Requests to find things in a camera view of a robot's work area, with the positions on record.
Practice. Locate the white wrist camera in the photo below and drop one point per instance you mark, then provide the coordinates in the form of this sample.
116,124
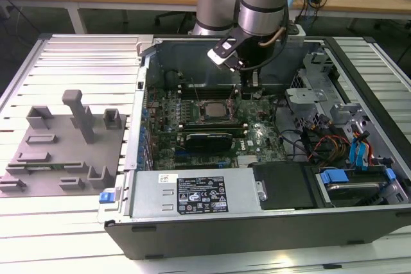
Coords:
218,57

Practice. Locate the green motherboard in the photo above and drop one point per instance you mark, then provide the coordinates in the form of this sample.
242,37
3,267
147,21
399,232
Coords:
257,126

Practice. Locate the grey power supply unit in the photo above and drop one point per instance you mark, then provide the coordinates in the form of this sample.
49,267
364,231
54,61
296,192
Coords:
154,197

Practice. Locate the green RAM stick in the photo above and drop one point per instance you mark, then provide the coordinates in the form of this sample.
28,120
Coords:
57,168

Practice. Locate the grey parts rack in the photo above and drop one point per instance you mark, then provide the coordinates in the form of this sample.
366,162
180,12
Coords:
64,155

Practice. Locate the blue case latch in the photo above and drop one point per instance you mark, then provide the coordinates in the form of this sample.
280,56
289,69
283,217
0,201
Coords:
107,197

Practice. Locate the CPU socket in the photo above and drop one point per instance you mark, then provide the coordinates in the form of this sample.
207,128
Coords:
201,107

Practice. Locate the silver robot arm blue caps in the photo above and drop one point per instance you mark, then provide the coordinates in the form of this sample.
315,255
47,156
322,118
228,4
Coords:
263,17

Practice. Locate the black flat drive cover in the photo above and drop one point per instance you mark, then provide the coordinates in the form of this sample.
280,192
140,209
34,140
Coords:
282,184

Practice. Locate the grey metal bracket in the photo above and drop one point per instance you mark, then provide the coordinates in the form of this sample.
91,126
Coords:
302,94

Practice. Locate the black graphics card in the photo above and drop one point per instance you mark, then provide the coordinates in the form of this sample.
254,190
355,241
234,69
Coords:
208,142

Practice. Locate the silver finned heat sink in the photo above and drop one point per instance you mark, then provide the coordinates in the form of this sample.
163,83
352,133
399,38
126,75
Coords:
247,161

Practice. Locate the blue board connector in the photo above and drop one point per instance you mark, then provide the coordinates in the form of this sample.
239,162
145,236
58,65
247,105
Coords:
180,152

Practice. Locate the hard disk in blue carrier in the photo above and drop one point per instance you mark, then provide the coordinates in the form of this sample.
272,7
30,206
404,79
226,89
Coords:
334,176

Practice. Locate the black office chair base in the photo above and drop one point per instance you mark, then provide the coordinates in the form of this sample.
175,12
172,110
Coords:
167,17

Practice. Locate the open PC case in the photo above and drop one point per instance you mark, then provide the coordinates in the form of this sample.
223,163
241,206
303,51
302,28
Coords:
224,235

